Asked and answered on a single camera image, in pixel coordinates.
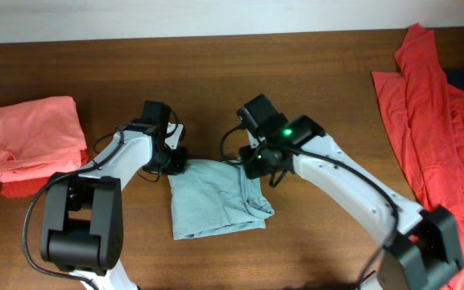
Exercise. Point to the light blue t-shirt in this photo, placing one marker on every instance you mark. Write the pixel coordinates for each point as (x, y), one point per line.
(212, 198)

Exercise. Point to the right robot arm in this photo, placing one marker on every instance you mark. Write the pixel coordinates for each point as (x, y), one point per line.
(418, 248)

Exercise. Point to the folded red garment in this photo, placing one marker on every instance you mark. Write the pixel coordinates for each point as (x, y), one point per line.
(22, 187)

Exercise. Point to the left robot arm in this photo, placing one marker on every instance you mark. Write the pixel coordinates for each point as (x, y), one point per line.
(83, 229)

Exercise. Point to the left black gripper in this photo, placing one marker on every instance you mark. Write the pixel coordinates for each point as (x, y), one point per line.
(178, 165)

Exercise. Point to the folded salmon pink garment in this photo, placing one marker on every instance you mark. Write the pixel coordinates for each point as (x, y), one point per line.
(39, 138)

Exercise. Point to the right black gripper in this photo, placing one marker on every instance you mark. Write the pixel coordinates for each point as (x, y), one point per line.
(250, 168)

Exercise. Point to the red garment pile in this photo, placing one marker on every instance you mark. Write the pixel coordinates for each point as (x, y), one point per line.
(423, 116)

